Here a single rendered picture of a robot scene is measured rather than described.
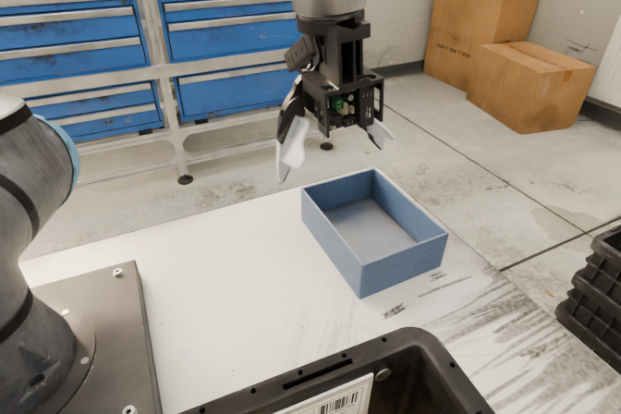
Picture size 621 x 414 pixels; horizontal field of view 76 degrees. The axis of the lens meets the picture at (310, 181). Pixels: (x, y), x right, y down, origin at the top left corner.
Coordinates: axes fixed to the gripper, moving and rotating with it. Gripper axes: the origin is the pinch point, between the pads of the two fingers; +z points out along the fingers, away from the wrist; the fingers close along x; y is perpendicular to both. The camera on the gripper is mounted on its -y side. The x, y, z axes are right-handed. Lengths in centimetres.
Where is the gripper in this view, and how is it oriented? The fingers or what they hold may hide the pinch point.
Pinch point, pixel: (331, 163)
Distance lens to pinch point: 54.2
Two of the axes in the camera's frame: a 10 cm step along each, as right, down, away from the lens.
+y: 4.1, 5.1, -7.5
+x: 9.1, -3.0, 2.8
